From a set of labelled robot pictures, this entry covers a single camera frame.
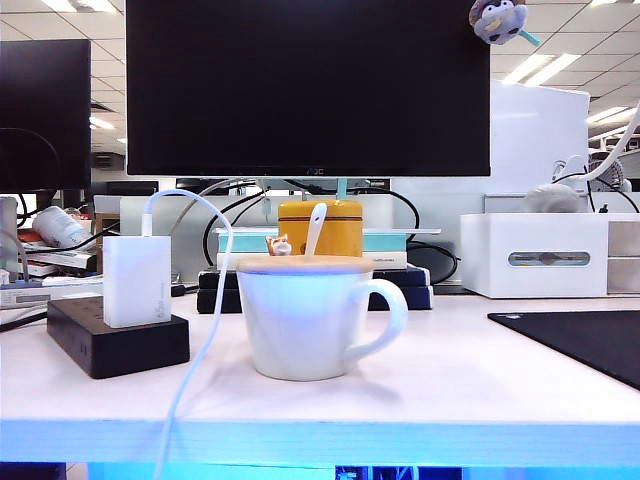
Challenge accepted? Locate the small desk fan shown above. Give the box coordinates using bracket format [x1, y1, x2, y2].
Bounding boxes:
[585, 153, 632, 194]

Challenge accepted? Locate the wooden mug lid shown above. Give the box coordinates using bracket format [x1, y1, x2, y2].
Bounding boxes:
[235, 254, 376, 275]

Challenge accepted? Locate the white ceramic spoon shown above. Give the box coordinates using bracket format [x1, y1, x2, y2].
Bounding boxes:
[303, 201, 329, 260]

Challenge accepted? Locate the yellow round tin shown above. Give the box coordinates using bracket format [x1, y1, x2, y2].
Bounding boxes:
[277, 198, 364, 257]

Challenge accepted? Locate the brown wooden shelf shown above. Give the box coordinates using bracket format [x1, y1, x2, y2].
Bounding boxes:
[93, 211, 122, 275]

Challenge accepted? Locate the black power strip cord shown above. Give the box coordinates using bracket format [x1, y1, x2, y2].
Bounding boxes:
[0, 310, 49, 334]

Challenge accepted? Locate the black monitor cable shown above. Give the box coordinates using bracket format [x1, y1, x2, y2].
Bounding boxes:
[389, 188, 461, 286]

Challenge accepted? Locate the long white barcode box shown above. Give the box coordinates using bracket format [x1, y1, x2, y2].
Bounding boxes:
[0, 273, 105, 310]

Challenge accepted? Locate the black Corsair mouse pad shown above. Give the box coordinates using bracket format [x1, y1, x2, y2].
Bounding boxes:
[487, 309, 640, 392]

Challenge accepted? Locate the white charger cable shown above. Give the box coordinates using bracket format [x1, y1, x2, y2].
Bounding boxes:
[141, 188, 235, 480]

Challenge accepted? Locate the black power strip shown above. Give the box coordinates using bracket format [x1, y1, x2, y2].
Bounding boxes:
[45, 294, 192, 380]

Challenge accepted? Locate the small orange cat figurine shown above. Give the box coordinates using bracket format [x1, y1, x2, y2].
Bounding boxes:
[264, 233, 293, 257]

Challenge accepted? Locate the black AOC monitor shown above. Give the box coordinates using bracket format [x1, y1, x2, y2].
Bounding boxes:
[125, 0, 492, 177]

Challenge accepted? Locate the white board panel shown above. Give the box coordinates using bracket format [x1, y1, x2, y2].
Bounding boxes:
[489, 78, 591, 197]

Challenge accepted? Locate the small white desk gadget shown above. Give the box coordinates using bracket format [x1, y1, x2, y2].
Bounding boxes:
[551, 153, 587, 185]

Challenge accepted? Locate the stack of papers and books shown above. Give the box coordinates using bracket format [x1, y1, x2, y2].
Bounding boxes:
[17, 238, 97, 277]

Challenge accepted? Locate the light gray cable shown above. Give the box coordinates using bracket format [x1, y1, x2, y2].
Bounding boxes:
[172, 177, 262, 224]

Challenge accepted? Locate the black looped cable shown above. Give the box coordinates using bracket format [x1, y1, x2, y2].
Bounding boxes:
[202, 189, 268, 269]

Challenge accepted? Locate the gray penguin plush toy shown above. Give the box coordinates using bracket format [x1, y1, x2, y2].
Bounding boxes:
[468, 0, 542, 47]

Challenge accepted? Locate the gray round desk object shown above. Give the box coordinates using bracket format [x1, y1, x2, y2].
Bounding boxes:
[523, 183, 582, 214]

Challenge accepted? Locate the white upright device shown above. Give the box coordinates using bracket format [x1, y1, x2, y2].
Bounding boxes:
[0, 195, 19, 274]

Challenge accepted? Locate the white curved tube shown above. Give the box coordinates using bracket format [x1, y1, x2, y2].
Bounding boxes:
[588, 97, 640, 180]

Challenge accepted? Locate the frosted desk partition panel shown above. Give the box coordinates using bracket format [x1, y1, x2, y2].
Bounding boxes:
[93, 193, 402, 281]

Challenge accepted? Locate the white ceramic mug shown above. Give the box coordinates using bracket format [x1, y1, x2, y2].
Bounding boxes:
[235, 267, 410, 382]

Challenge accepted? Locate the teal cover book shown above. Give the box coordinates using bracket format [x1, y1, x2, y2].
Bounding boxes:
[217, 232, 408, 254]

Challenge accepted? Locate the white spine book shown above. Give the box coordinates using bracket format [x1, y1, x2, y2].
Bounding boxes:
[215, 250, 409, 272]

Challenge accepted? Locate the white desk organizer box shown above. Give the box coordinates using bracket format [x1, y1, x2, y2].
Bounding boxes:
[460, 212, 640, 300]

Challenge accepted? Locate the white cylindrical bottle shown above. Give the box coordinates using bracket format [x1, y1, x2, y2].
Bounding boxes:
[30, 205, 95, 250]

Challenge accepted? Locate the white USB wall charger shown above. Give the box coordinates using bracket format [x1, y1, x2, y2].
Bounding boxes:
[102, 234, 174, 330]

